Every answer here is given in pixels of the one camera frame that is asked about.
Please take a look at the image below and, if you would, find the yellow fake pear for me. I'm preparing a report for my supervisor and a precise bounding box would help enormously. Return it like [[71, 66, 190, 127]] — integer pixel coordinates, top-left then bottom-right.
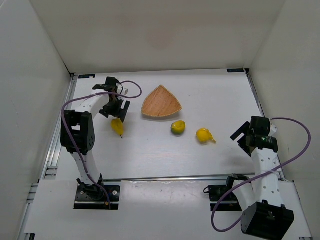
[[110, 118, 124, 138]]

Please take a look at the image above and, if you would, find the yellow fake lemon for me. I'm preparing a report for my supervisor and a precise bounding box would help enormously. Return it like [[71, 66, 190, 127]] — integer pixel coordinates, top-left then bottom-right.
[[195, 128, 217, 144]]

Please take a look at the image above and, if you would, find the green yellow fake citrus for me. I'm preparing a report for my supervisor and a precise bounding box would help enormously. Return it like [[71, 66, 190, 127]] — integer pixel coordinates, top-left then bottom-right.
[[170, 120, 186, 136]]

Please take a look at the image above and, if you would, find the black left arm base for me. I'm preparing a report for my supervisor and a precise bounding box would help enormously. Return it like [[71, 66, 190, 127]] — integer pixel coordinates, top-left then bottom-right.
[[73, 185, 121, 211]]

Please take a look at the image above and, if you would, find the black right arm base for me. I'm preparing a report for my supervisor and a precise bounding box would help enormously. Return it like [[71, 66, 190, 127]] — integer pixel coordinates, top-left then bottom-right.
[[203, 174, 251, 212]]

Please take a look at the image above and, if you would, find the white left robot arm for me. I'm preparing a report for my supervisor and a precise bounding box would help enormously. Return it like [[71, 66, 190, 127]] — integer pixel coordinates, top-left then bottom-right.
[[60, 76, 130, 198]]

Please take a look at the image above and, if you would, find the woven wicker fruit bowl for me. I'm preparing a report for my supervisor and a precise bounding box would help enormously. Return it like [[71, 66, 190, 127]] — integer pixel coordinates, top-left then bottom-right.
[[141, 85, 182, 118]]

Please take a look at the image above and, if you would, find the blue left corner label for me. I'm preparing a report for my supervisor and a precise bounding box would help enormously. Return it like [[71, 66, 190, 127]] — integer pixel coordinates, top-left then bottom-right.
[[78, 74, 96, 79]]

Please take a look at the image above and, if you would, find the blue corner label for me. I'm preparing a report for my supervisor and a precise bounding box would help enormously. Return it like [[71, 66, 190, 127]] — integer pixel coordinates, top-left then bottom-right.
[[227, 68, 245, 73], [78, 74, 96, 79]]

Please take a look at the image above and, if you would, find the blue right corner label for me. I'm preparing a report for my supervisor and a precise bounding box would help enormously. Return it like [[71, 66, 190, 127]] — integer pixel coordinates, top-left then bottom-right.
[[227, 68, 245, 73]]

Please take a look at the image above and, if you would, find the white front cover board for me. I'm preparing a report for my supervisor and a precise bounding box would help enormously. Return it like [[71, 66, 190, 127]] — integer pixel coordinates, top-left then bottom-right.
[[26, 178, 310, 237]]

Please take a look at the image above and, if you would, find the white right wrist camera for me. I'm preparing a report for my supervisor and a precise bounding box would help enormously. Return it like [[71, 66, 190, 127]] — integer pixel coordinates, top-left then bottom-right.
[[268, 123, 278, 137]]

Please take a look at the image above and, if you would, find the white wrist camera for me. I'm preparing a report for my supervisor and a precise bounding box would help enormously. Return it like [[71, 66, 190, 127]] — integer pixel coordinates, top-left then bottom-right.
[[268, 123, 278, 137], [116, 83, 128, 96]]

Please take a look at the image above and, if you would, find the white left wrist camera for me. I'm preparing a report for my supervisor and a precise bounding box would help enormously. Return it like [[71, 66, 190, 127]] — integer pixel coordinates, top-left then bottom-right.
[[116, 83, 128, 96]]

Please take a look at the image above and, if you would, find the aluminium right frame rail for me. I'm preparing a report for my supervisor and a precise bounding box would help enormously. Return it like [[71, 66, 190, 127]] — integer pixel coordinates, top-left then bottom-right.
[[244, 68, 313, 240]]

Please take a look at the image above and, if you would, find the aluminium frame rail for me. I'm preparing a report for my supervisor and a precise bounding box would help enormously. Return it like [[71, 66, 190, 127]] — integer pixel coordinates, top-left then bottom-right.
[[244, 68, 313, 240], [18, 73, 77, 240], [103, 172, 285, 182]]

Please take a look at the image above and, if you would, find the aluminium front frame rail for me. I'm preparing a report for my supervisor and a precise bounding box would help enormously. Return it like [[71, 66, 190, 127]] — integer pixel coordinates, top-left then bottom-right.
[[103, 172, 285, 182]]

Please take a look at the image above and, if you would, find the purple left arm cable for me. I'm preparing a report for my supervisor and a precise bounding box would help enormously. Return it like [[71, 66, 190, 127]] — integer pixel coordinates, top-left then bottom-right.
[[61, 80, 143, 210]]

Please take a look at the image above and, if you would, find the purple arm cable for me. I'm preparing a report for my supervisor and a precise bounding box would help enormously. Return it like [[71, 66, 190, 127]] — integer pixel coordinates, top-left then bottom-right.
[[211, 116, 312, 233], [61, 80, 143, 210]]

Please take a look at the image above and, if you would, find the aluminium left frame rail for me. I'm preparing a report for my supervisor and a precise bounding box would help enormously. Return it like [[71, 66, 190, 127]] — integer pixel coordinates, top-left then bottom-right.
[[18, 73, 77, 240]]

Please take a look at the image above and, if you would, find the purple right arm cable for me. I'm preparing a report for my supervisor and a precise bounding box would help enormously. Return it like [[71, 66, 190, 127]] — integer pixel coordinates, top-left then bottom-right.
[[211, 116, 312, 233]]

